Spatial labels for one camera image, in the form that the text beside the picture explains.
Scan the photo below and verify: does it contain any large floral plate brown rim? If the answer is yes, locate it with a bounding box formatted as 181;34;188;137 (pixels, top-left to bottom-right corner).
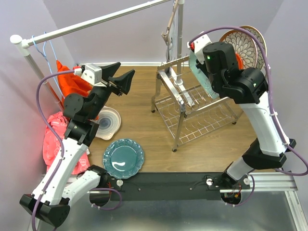
239;25;267;73

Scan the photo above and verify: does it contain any orange oven mitt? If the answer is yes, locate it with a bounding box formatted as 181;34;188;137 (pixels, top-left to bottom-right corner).
57;73;92;121

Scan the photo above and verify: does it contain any blue wire hanger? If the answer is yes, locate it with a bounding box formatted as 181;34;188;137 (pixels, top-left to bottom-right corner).
31;31;65;99

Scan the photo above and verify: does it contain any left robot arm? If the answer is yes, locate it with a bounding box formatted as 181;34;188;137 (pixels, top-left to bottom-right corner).
20;62;135;231

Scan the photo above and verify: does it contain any white clothes rail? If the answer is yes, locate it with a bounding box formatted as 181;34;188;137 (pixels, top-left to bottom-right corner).
10;0;186;106

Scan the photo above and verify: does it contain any teal scalloped plate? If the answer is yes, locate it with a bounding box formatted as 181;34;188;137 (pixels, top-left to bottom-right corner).
103;139;144;180

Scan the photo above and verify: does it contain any grey hanging cloth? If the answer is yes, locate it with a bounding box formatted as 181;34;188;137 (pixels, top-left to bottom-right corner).
166;11;178;62

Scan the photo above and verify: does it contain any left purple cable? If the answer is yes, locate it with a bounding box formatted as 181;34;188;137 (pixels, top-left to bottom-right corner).
31;69;122;231

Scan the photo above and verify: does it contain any metal dish rack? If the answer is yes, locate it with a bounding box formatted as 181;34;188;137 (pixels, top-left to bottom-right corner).
151;56;243;152

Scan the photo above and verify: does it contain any wooden clip hanger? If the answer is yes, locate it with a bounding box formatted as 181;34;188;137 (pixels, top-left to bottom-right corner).
161;0;179;46

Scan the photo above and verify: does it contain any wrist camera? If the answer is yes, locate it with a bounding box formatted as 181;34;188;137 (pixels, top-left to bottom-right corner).
73;64;106;87
187;34;212;64

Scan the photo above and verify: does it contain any pink plastic bag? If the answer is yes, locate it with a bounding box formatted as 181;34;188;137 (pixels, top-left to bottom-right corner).
43;112;90;175

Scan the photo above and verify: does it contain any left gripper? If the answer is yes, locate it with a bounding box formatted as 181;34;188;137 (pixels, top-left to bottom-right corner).
88;62;135;120

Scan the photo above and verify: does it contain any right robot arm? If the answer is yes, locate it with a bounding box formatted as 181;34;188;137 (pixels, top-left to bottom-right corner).
202;42;296;189

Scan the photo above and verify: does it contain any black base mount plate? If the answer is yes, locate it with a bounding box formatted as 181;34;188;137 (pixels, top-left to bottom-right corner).
105;172;250;201

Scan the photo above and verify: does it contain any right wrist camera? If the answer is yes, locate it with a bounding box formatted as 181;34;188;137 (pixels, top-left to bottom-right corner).
187;34;212;64

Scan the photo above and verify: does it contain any orange plate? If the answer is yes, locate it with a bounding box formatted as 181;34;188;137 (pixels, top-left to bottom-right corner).
235;53;243;69

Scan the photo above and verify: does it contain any light blue divided tray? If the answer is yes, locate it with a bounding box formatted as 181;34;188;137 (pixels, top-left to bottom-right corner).
189;51;219;100

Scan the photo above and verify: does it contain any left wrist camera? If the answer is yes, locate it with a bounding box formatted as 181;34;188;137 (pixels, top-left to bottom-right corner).
73;64;106;87

